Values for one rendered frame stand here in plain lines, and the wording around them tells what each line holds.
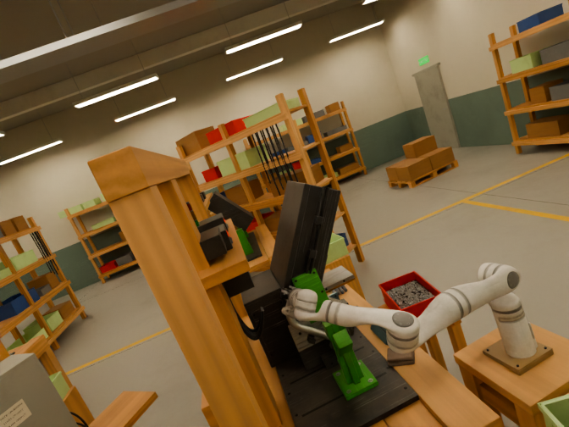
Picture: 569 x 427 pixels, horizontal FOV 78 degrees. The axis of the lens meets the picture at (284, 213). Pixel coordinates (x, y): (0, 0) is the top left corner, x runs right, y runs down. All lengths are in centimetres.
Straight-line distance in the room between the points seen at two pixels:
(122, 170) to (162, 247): 18
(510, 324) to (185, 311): 106
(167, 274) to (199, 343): 18
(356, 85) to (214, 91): 415
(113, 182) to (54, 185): 1058
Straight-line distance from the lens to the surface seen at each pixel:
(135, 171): 78
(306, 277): 155
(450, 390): 138
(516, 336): 146
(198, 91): 1057
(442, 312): 120
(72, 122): 1116
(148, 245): 80
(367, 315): 112
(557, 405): 126
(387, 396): 141
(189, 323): 84
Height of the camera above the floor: 184
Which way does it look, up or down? 11 degrees down
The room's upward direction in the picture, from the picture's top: 22 degrees counter-clockwise
